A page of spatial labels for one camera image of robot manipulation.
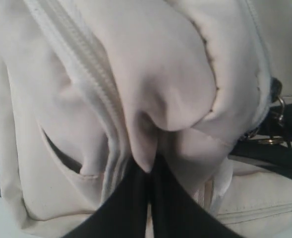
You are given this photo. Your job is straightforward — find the silver main zipper pull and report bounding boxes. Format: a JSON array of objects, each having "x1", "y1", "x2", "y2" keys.
[{"x1": 239, "y1": 77, "x2": 285, "y2": 141}]

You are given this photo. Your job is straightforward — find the cream fabric duffel bag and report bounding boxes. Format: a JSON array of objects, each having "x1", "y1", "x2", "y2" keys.
[{"x1": 0, "y1": 0, "x2": 292, "y2": 238}]

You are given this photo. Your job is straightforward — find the gold key ring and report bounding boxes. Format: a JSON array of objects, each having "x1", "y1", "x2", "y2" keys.
[{"x1": 254, "y1": 136, "x2": 284, "y2": 146}]

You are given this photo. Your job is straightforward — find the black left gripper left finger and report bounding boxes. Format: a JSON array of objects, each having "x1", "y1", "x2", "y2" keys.
[{"x1": 64, "y1": 160, "x2": 148, "y2": 238}]

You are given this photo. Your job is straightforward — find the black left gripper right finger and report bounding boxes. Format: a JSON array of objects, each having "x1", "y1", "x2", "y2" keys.
[{"x1": 148, "y1": 151, "x2": 221, "y2": 238}]

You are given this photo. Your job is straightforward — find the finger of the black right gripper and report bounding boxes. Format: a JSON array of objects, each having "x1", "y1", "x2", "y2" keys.
[{"x1": 230, "y1": 104, "x2": 292, "y2": 179}]

